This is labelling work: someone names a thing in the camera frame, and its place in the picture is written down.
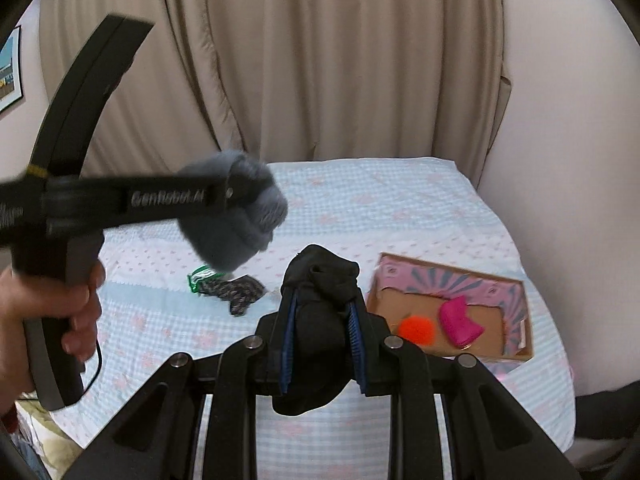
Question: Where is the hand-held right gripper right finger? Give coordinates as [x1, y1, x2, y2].
[347, 301, 583, 480]

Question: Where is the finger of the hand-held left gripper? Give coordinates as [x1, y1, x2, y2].
[120, 169, 251, 226]

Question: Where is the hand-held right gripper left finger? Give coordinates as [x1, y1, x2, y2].
[62, 294, 301, 480]

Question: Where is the black sock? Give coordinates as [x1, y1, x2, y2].
[272, 244, 362, 417]

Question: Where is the grey fuzzy sock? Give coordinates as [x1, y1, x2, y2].
[176, 150, 290, 273]

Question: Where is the orange pom-pom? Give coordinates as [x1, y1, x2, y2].
[398, 316, 441, 346]

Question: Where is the cardboard box with pink lining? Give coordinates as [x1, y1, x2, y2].
[366, 252, 535, 364]

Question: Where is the magenta soft pouch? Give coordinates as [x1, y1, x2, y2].
[439, 296, 486, 349]

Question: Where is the person's left hand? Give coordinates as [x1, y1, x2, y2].
[0, 261, 107, 416]

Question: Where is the dark patterned sock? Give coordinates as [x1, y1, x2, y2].
[198, 275, 267, 317]

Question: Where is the green patterned sock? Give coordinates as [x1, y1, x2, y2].
[187, 265, 216, 294]

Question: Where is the beige curtain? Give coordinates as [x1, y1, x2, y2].
[39, 0, 515, 187]

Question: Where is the dark cloth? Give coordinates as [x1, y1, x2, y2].
[574, 379, 640, 444]

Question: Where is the framed wall picture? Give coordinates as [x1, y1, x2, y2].
[0, 25, 25, 120]

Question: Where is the black cable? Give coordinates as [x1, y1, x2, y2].
[20, 344, 104, 402]

